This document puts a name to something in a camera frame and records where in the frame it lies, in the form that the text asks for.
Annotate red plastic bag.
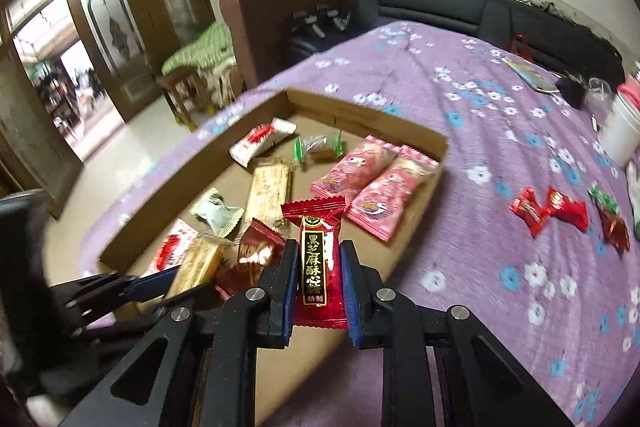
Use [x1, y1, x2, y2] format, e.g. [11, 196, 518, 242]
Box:
[510, 34, 534, 62]

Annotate pink cup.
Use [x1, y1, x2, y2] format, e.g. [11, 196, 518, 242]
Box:
[617, 74, 640, 112]

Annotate pink snack packet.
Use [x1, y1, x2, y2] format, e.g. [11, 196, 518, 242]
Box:
[345, 146, 441, 243]
[310, 134, 401, 204]

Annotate red and white packet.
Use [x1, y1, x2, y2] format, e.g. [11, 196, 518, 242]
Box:
[230, 119, 296, 168]
[155, 219, 194, 274]

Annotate black devices on sofa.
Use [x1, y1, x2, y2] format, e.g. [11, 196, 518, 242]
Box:
[290, 7, 351, 40]

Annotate golden snack packet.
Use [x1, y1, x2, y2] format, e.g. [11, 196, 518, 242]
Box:
[245, 162, 294, 229]
[165, 237, 227, 304]

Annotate dark red foil packet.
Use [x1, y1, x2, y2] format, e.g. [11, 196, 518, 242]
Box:
[215, 219, 287, 299]

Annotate wooden chair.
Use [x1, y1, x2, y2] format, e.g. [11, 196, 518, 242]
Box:
[157, 62, 236, 130]

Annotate wooden glass-panel door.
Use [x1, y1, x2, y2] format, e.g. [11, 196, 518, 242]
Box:
[0, 0, 216, 218]

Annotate colourful booklet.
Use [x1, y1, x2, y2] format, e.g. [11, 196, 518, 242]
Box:
[502, 59, 560, 94]

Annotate red packet with black label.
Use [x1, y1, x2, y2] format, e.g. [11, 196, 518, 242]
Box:
[280, 196, 349, 331]

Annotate black clothing on sofa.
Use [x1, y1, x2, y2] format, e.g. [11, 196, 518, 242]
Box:
[520, 0, 626, 78]

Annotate black sofa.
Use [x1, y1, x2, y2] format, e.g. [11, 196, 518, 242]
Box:
[285, 0, 626, 82]

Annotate green candy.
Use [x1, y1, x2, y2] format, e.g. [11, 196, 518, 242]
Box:
[587, 184, 621, 214]
[292, 129, 347, 164]

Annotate brown armchair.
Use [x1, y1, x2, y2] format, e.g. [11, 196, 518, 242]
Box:
[220, 0, 356, 94]

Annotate green patterned cushion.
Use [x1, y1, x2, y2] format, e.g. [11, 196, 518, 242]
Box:
[161, 22, 234, 76]

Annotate white and green packet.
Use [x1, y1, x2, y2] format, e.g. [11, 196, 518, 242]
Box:
[190, 187, 245, 239]

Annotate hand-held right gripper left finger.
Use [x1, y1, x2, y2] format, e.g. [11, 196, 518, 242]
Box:
[57, 239, 301, 427]

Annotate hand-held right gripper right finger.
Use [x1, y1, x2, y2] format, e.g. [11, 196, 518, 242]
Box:
[340, 239, 576, 427]

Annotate shallow cardboard box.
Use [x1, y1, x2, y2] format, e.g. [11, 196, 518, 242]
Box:
[97, 88, 448, 427]

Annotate purple floral cloth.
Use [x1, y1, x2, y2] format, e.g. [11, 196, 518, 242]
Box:
[77, 21, 640, 427]

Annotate clear plastic bottle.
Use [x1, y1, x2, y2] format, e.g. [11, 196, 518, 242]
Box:
[585, 77, 616, 104]

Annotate small black pouch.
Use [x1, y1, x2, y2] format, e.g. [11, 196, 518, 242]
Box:
[555, 77, 586, 108]

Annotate white cup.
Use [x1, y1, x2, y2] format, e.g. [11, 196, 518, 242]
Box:
[600, 94, 640, 166]

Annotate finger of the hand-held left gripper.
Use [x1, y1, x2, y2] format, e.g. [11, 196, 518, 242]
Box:
[75, 284, 221, 345]
[50, 266, 182, 308]

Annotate dark red wrapped candy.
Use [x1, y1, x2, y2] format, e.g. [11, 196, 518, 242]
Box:
[600, 212, 632, 252]

